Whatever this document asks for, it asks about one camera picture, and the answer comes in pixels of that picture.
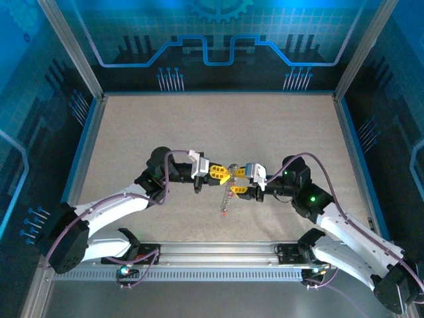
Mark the bunch of keys with tags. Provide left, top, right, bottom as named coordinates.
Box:
left=219, top=162, right=240, bottom=219

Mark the small LED circuit board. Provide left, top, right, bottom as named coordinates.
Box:
left=116, top=264, right=140, bottom=279
left=301, top=266, right=327, bottom=278

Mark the grey metal panel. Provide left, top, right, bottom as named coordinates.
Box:
left=19, top=264, right=418, bottom=318

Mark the blue circuit print panel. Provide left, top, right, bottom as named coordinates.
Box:
left=54, top=0, right=387, bottom=94
left=341, top=0, right=424, bottom=318
left=0, top=0, right=100, bottom=318

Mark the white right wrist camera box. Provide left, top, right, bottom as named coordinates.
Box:
left=244, top=162, right=268, bottom=191

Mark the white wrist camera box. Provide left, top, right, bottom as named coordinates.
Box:
left=187, top=149, right=211, bottom=178
left=244, top=162, right=268, bottom=191

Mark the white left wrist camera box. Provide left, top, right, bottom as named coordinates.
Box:
left=187, top=149, right=211, bottom=178

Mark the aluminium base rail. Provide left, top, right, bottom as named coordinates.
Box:
left=42, top=240, right=397, bottom=270

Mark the slotted grey cable duct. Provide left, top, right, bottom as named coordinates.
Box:
left=52, top=270, right=304, bottom=283

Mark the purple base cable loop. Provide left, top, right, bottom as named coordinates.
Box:
left=303, top=244, right=368, bottom=318
left=115, top=238, right=162, bottom=290

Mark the aluminium frame post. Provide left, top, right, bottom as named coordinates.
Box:
left=333, top=0, right=400, bottom=100
left=36, top=0, right=107, bottom=100

